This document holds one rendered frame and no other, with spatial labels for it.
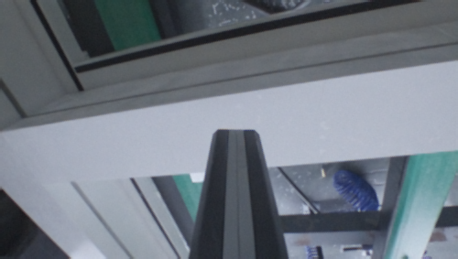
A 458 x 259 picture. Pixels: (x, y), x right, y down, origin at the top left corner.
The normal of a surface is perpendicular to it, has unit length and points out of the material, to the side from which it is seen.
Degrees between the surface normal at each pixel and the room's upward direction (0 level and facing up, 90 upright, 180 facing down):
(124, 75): 0
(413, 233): 0
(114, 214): 90
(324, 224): 90
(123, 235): 90
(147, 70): 0
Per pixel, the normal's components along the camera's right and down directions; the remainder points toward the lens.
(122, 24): -0.14, 0.52
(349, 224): -0.22, -0.84
